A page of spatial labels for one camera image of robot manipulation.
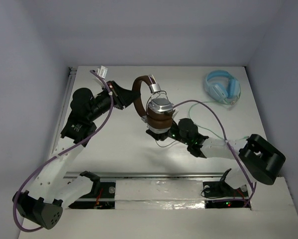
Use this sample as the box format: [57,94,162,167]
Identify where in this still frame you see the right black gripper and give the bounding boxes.
[147,115,191,145]

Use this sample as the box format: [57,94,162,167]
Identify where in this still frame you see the brown silver headphones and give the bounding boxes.
[132,75,174,134]

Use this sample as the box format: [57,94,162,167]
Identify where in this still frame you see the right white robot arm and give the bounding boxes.
[146,118,286,196]

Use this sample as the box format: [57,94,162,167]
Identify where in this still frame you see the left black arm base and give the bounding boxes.
[70,171,100,200]

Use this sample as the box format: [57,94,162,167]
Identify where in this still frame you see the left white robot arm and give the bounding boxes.
[12,79,141,233]

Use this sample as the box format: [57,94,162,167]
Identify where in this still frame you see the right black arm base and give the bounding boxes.
[201,169,234,199]

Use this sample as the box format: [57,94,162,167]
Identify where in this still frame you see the light blue headphones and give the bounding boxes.
[204,70,241,106]

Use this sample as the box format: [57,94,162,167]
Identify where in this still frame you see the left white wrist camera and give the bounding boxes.
[90,66,108,87]

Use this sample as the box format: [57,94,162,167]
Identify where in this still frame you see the green headphone cable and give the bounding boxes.
[188,99,250,140]

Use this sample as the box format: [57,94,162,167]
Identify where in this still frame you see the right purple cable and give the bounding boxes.
[173,100,257,207]

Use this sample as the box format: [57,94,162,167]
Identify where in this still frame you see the purple cable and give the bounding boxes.
[173,100,257,207]
[13,70,114,234]

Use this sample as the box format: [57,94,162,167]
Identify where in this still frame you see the aluminium rail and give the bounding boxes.
[50,66,226,202]

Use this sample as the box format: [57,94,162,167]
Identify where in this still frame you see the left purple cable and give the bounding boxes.
[13,70,114,234]

